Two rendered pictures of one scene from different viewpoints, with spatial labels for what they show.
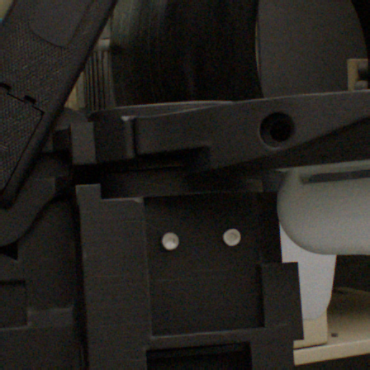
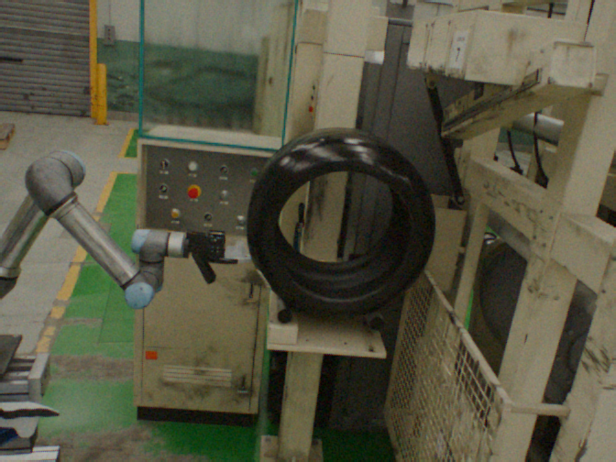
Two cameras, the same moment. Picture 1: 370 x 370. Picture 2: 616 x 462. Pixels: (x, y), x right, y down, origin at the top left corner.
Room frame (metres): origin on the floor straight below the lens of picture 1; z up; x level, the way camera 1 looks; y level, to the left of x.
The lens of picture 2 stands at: (-0.20, -0.72, 1.67)
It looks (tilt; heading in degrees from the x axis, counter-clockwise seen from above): 18 degrees down; 22
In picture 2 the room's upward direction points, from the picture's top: 7 degrees clockwise
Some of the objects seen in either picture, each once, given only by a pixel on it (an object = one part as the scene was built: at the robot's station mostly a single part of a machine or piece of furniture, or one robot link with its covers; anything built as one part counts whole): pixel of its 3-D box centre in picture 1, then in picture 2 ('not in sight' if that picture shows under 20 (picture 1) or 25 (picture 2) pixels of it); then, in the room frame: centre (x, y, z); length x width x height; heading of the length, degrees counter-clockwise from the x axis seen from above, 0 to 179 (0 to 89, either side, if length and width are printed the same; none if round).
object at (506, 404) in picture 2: not in sight; (427, 409); (1.33, -0.57, 0.65); 0.90 x 0.02 x 0.70; 26
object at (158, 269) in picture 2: not in sight; (149, 275); (1.06, 0.28, 0.96); 0.11 x 0.08 x 0.11; 27
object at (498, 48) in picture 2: not in sight; (478, 50); (1.41, -0.50, 1.71); 0.61 x 0.25 x 0.15; 26
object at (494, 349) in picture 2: not in sight; (501, 332); (2.12, -0.74, 0.61); 0.33 x 0.06 x 0.86; 116
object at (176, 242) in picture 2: not in sight; (178, 245); (1.11, 0.22, 1.06); 0.08 x 0.05 x 0.08; 26
